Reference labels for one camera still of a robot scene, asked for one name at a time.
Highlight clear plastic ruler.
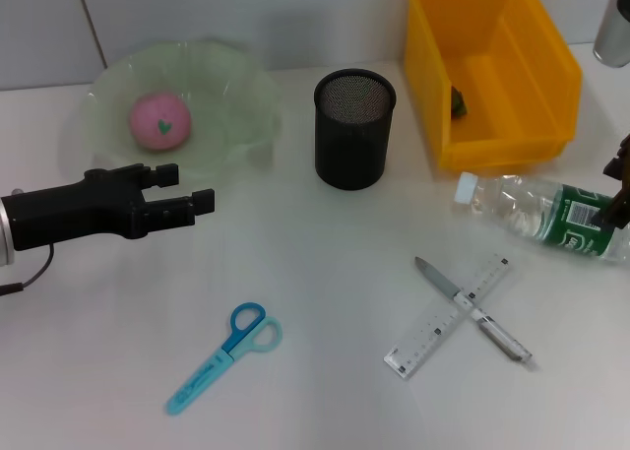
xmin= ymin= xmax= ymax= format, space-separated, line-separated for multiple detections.
xmin=383 ymin=252 xmax=514 ymax=382

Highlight pink knitted peach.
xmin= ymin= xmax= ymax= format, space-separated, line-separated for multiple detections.
xmin=128 ymin=91 xmax=193 ymax=154

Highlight yellow plastic bin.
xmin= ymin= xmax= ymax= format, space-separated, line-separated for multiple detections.
xmin=404 ymin=0 xmax=584 ymax=172

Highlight green plastic wrapper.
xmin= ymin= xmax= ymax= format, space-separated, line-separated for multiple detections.
xmin=449 ymin=86 xmax=470 ymax=119

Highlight black mesh pen cup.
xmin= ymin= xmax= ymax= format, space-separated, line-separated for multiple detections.
xmin=313 ymin=68 xmax=398 ymax=192

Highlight blue children's scissors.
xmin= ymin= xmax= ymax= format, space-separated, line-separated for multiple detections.
xmin=165 ymin=301 xmax=284 ymax=417

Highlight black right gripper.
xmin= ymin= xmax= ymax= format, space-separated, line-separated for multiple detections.
xmin=592 ymin=133 xmax=630 ymax=230

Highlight clear green-label water bottle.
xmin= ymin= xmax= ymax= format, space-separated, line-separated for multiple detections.
xmin=452 ymin=171 xmax=630 ymax=268

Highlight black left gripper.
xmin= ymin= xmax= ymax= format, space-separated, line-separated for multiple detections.
xmin=1 ymin=162 xmax=217 ymax=253

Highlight grey white pen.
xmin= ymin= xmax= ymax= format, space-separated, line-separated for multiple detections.
xmin=413 ymin=256 xmax=535 ymax=370

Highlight green glass fruit plate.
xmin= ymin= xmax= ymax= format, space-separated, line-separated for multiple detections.
xmin=61 ymin=38 xmax=284 ymax=185

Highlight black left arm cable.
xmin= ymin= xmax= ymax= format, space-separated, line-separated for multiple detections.
xmin=0 ymin=245 xmax=56 ymax=297

